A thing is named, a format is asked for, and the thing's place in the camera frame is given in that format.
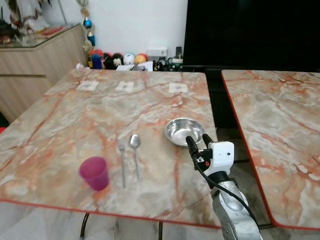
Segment white robed doll figurine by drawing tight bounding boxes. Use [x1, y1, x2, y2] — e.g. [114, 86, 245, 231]
[7, 0, 51, 35]

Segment silver metal fork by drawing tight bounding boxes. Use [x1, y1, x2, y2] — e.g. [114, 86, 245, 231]
[118, 142, 128, 189]

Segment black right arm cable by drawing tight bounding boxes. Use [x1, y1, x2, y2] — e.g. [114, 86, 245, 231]
[192, 153, 260, 227]

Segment stainless steel bowl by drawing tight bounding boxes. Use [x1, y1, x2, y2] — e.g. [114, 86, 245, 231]
[164, 117, 206, 148]

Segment silver metal spoon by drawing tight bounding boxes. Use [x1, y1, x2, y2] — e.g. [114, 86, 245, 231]
[129, 134, 142, 181]

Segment white paper label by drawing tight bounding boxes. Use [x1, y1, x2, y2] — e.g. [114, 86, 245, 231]
[115, 82, 136, 93]
[168, 83, 189, 94]
[76, 80, 100, 92]

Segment blue toy figure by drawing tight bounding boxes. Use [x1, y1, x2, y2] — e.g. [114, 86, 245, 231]
[89, 49, 104, 70]

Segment large black television screen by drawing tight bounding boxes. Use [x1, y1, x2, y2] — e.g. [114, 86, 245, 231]
[183, 0, 320, 69]

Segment orange round toy figure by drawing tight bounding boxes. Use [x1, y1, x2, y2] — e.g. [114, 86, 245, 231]
[135, 53, 149, 64]

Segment black toy figure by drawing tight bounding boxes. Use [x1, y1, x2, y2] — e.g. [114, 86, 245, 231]
[103, 52, 124, 70]

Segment white wall socket box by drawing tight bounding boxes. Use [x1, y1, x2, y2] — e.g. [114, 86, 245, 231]
[147, 47, 168, 58]

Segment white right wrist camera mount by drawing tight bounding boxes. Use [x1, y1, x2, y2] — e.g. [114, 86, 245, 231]
[206, 141, 235, 176]

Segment purple plastic cup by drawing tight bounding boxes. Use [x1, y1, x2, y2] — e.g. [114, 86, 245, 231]
[79, 156, 110, 191]

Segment white round toy figure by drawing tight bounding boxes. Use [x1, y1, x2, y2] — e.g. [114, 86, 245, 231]
[123, 53, 136, 66]

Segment light wooden cabinet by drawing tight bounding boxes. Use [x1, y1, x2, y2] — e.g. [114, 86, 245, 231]
[0, 23, 89, 124]

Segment hanging blue gold ornament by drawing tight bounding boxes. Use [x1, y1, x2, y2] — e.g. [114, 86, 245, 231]
[77, 0, 97, 48]

